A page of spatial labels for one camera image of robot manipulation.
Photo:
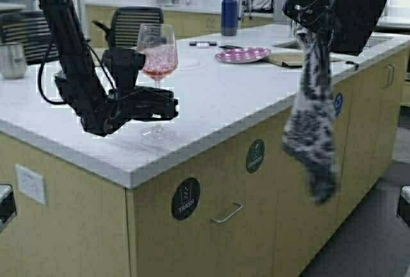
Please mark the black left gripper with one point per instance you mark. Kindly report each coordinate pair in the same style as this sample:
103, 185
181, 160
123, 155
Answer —
141, 103

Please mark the black trash label sticker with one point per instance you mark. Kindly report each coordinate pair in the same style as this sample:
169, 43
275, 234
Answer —
185, 199

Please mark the metal trash drawer handle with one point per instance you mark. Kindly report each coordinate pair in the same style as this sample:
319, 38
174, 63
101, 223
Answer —
221, 219

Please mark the pink polka dot plate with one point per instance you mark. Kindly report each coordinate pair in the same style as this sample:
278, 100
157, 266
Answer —
243, 55

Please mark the metal cup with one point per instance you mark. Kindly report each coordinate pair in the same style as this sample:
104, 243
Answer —
13, 61

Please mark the black white patterned cloth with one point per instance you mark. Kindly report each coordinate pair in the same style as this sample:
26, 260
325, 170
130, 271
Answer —
308, 134

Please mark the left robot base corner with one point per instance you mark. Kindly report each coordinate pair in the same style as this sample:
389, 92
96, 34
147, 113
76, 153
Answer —
8, 205

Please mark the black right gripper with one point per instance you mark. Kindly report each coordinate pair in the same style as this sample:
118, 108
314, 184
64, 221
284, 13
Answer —
311, 14

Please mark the blue water bottle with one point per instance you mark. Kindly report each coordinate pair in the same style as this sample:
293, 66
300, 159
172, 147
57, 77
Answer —
229, 18

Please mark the blue recycling label sticker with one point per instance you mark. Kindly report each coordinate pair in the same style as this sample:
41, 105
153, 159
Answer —
338, 103

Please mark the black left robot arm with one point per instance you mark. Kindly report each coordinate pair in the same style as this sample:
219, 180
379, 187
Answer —
101, 112

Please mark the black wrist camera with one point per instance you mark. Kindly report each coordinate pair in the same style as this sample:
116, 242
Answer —
124, 65

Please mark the white island outlet plate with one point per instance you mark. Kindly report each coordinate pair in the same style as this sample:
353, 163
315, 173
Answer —
31, 184

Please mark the wine glass with red wine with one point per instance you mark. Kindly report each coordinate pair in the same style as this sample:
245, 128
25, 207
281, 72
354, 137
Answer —
158, 43

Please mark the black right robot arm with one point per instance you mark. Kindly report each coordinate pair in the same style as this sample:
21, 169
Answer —
345, 26

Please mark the wooden cutting board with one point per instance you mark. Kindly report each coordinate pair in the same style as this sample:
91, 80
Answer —
289, 59

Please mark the black phone on counter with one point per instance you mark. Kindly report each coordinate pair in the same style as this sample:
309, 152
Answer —
229, 47

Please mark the green compost label sticker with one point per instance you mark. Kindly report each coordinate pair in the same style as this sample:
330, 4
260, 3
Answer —
255, 156

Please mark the black mesh office chair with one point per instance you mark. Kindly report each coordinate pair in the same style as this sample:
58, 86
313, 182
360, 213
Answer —
126, 23

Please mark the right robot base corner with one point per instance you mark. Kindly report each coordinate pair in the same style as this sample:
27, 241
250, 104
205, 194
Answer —
403, 206

